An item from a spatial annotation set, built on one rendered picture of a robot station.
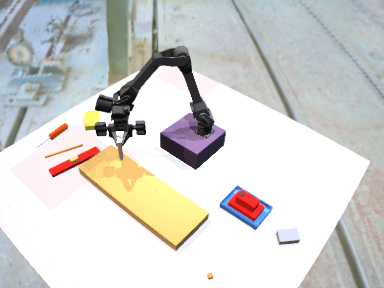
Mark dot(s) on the small white rectangular block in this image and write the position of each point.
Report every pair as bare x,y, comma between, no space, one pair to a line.
287,236

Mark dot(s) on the red rectangular block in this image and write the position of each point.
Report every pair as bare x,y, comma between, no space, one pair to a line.
246,204

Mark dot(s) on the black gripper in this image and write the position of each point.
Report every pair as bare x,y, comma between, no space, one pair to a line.
120,125

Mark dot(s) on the blue open tray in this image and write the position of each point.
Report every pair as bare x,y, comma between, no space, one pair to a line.
241,217

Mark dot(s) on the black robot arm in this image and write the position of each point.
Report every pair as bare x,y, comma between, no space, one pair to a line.
130,90

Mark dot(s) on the red flat bar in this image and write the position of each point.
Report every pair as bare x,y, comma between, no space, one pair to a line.
73,162

